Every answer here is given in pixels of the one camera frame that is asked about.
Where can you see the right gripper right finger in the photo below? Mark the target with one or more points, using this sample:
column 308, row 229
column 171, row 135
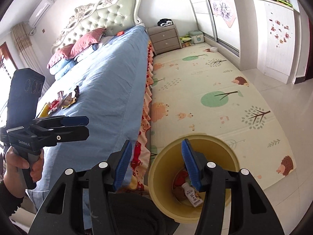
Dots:
column 251, row 211

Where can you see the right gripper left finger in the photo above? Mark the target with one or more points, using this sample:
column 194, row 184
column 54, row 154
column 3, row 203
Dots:
column 62, row 210

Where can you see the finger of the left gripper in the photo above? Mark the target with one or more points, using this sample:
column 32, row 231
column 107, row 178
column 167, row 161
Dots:
column 53, row 136
column 61, row 121

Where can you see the yellow trash bin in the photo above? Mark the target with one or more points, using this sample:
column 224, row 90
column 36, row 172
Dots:
column 168, row 173

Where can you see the person's left hand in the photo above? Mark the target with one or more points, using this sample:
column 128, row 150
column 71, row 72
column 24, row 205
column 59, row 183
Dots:
column 13, row 177

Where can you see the pile of snack wrappers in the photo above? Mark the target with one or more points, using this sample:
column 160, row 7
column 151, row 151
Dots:
column 63, row 101

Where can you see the light blue folded blanket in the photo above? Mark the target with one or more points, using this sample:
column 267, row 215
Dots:
column 61, row 68

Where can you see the white yogurt bottle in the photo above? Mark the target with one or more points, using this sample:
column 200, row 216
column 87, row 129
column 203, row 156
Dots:
column 191, row 194

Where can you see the blue bed cover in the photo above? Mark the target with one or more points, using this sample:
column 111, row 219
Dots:
column 111, row 83

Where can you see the pink pillow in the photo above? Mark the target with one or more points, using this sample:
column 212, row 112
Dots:
column 64, row 52
column 86, row 41

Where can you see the floral bed skirt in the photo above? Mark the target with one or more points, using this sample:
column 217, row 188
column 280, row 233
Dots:
column 141, row 156

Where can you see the beige curtain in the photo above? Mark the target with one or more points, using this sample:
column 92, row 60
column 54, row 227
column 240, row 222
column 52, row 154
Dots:
column 26, row 52

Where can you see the small orange object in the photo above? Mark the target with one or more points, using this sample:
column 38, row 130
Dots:
column 119, row 33

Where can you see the green tufted headboard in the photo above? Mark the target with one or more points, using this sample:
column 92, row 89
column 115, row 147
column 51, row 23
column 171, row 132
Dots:
column 112, row 15

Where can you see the grey bedside nightstand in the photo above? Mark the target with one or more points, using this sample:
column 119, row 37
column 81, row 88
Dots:
column 164, row 39

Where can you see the cartoon tree play mat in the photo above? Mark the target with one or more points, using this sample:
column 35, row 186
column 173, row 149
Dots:
column 196, row 91

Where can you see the black white item on nightstand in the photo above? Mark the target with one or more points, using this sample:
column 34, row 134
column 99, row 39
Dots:
column 165, row 22

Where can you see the mint green storage box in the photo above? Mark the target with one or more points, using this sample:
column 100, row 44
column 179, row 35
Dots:
column 196, row 36

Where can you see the small white box on mat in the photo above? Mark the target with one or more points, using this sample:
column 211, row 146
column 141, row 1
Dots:
column 213, row 49

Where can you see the sliding wardrobe with flower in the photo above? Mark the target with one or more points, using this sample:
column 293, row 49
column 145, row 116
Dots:
column 218, row 20

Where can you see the white cabinet with stickers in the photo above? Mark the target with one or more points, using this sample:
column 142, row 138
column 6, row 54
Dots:
column 276, row 31

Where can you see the white wall air conditioner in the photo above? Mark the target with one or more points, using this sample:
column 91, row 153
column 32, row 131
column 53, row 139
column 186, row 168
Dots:
column 39, row 11

